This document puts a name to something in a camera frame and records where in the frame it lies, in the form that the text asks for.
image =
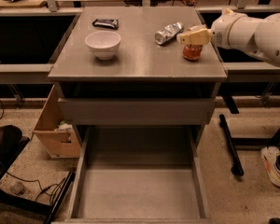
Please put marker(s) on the white ceramic bowl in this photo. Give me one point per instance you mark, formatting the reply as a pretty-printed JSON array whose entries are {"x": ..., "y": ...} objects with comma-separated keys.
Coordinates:
[{"x": 103, "y": 44}]

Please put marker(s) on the black frame stand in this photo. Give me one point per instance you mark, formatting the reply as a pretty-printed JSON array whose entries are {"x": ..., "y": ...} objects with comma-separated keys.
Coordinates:
[{"x": 29, "y": 195}]

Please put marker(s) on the black metal leg bar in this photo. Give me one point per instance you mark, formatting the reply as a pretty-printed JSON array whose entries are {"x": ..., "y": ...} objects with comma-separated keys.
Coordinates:
[{"x": 236, "y": 168}]

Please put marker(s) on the open grey middle drawer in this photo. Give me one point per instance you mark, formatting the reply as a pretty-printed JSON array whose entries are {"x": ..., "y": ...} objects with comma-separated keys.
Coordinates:
[{"x": 138, "y": 175}]

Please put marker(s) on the closed grey top drawer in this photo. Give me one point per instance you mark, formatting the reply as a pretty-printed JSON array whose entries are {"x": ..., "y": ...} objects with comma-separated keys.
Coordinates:
[{"x": 138, "y": 111}]

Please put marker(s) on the dark brown bag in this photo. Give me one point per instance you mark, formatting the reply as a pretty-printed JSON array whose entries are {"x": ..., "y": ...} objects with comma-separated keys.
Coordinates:
[{"x": 10, "y": 137}]

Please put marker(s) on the black snack bar wrapper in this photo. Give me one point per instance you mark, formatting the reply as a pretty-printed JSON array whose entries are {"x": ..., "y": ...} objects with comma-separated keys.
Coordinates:
[{"x": 106, "y": 23}]

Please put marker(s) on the grey drawer cabinet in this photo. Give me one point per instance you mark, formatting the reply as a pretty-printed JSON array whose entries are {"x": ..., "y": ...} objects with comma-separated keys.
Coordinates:
[{"x": 141, "y": 69}]

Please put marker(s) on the cardboard box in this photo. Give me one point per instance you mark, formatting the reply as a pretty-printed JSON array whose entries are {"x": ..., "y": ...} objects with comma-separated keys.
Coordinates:
[{"x": 58, "y": 142}]

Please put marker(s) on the white orange sneaker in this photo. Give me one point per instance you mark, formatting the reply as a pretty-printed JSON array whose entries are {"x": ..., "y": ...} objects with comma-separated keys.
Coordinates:
[{"x": 269, "y": 156}]

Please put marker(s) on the red coke can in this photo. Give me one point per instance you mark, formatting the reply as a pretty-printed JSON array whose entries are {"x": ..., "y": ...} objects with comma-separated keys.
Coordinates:
[{"x": 192, "y": 52}]

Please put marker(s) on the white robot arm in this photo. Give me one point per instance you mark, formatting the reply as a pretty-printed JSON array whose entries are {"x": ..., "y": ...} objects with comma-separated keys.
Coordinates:
[{"x": 257, "y": 38}]

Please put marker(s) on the crushed silver blue can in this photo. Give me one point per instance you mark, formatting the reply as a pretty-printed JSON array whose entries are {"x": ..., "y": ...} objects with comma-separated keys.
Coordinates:
[{"x": 168, "y": 32}]

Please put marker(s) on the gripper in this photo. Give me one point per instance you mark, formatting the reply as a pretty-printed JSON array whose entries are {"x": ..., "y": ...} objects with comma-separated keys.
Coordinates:
[{"x": 224, "y": 28}]

